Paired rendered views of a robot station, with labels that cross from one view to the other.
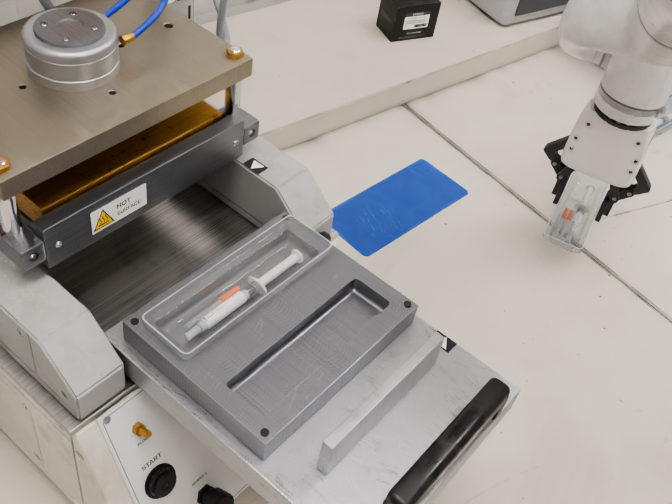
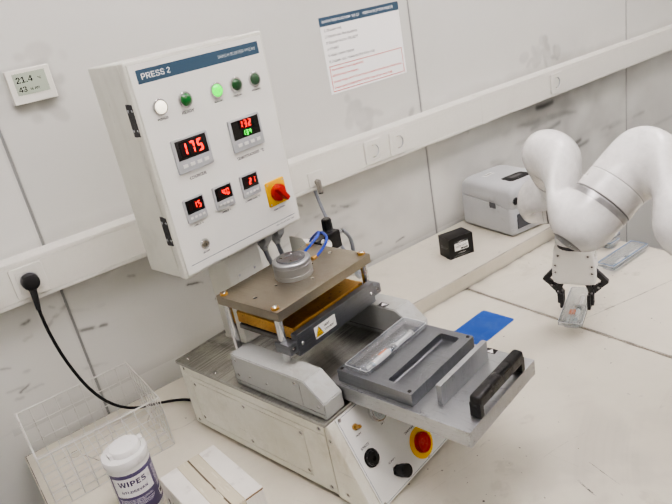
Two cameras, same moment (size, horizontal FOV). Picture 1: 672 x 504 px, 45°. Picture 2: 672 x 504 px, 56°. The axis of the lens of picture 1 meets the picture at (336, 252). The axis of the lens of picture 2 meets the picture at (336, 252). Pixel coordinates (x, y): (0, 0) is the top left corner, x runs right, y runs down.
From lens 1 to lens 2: 0.55 m
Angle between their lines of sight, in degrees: 26
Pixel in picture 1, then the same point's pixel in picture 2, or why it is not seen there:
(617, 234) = (609, 318)
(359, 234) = not seen: hidden behind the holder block
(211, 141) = (359, 293)
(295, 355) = (418, 367)
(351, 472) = (455, 403)
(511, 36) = (520, 239)
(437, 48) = (477, 256)
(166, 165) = (341, 305)
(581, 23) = (524, 203)
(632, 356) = (631, 372)
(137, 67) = (320, 268)
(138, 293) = not seen: hidden behind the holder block
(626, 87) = not seen: hidden behind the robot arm
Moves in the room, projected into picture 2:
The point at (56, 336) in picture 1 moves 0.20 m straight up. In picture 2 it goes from (309, 379) to (286, 278)
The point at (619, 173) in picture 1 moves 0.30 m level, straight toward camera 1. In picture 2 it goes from (586, 276) to (555, 343)
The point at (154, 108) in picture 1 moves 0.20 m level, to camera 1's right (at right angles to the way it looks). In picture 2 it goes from (331, 278) to (434, 269)
